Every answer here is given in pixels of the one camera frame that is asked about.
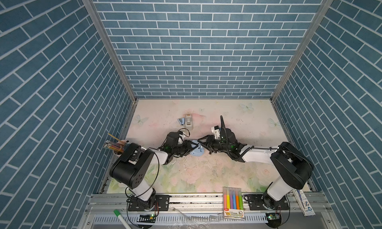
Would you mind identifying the green capped marker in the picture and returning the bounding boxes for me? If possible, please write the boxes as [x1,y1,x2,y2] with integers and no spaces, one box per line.
[113,210,131,229]

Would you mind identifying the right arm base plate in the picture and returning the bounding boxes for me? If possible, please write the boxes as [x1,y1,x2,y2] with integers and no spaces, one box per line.
[243,193,290,211]

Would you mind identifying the highlighter marker pack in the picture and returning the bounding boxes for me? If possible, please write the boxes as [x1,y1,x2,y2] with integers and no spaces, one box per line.
[223,187,245,220]

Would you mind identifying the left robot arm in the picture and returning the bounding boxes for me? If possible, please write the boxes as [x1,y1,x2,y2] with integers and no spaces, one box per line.
[109,140,198,202]

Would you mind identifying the pencil cup holder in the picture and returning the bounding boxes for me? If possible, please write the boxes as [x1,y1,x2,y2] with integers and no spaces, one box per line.
[102,133,129,156]

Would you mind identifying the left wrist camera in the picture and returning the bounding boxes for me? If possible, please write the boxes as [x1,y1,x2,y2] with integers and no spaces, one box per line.
[165,132,180,147]

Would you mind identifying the toothbrush package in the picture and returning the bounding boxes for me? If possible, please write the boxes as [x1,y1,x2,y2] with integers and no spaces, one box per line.
[292,189,315,217]

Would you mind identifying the light blue alarm clock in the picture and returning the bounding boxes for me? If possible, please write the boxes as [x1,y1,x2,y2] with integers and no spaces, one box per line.
[190,139,205,156]

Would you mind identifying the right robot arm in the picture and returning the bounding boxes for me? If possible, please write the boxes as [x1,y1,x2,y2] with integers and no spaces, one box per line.
[198,135,314,210]

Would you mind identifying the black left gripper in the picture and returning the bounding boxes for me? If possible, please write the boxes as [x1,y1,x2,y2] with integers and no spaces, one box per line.
[171,140,198,157]

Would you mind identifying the black corrugated cable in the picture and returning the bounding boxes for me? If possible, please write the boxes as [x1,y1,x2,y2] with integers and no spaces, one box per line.
[219,115,229,140]

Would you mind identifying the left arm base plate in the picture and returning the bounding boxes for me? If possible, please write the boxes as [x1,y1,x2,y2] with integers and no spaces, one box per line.
[128,195,170,212]

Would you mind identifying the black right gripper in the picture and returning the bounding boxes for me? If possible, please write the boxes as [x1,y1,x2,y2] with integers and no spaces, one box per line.
[198,135,231,154]

